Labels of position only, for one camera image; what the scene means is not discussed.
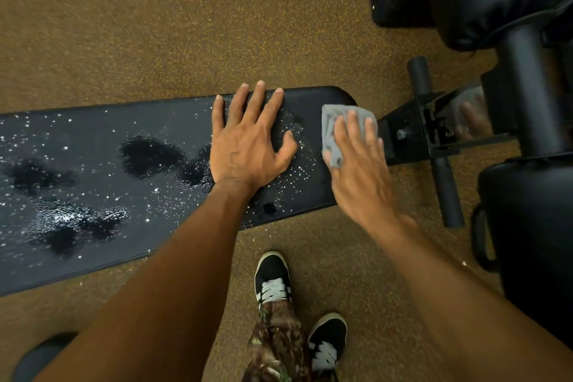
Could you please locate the black padded workout bench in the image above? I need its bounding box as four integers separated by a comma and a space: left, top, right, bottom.
0, 85, 359, 297

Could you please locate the black sneaker with white laces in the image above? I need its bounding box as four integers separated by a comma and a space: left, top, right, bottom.
254, 251, 293, 312
307, 312, 348, 379

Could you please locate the grey microfibre cloth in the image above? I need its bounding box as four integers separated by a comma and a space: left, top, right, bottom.
321, 104, 379, 169

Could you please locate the person's right forearm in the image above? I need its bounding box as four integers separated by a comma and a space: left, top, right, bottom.
363, 212, 573, 382

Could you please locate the black metal bench frame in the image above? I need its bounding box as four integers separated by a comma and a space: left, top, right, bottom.
377, 56, 520, 229

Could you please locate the black round foot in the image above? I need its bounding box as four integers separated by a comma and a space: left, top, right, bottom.
10, 332, 79, 382

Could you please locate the black padded gym machine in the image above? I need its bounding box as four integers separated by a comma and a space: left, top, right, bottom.
365, 0, 573, 351

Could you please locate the camouflage trouser leg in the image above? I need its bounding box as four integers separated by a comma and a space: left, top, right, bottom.
242, 299, 314, 382

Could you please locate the person's left forearm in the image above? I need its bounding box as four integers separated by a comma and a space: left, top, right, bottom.
33, 179, 260, 382

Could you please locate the person's left hand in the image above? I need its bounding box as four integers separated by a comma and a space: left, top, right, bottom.
210, 80, 299, 193

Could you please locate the person's right hand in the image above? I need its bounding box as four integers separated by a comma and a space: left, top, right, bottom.
322, 110, 400, 230

